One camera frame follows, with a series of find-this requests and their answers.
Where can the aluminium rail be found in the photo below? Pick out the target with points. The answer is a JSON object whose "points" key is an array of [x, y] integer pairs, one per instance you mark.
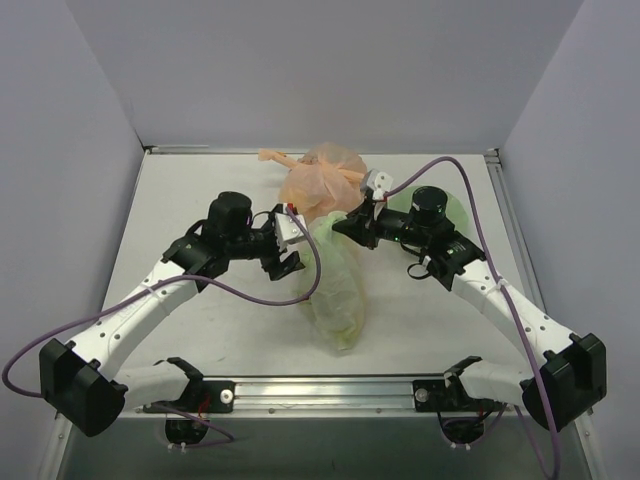
{"points": [[178, 149], [325, 395], [516, 238]]}

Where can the green wavy plastic bowl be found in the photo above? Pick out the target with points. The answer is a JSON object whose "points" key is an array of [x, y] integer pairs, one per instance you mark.
{"points": [[455, 210]]}

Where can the aluminium front rail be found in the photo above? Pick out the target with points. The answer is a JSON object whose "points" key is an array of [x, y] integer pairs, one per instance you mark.
{"points": [[325, 395]]}

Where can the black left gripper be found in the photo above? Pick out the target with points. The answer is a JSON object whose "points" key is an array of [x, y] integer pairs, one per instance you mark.
{"points": [[275, 248]]}

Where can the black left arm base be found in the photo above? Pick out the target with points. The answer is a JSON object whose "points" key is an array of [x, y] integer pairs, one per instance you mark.
{"points": [[192, 430]]}

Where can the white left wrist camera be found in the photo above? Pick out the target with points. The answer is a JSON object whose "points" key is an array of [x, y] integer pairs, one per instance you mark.
{"points": [[289, 225]]}

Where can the orange tied plastic bag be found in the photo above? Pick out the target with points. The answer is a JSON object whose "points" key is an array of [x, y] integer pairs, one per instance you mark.
{"points": [[325, 179]]}

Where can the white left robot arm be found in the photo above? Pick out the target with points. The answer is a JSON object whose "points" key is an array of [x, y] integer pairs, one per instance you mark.
{"points": [[190, 264]]}

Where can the aluminium back rail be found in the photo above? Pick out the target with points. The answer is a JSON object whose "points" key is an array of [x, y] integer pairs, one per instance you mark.
{"points": [[178, 149]]}

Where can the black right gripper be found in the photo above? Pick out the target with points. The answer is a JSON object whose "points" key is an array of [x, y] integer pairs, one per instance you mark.
{"points": [[367, 225]]}

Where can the aluminium right side rail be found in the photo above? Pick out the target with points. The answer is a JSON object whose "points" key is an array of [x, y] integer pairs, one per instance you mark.
{"points": [[516, 238]]}

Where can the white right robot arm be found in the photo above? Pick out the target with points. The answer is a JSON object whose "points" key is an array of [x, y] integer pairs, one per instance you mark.
{"points": [[568, 372]]}

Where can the green plastic bag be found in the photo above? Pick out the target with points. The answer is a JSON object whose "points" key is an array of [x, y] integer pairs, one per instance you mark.
{"points": [[337, 308]]}

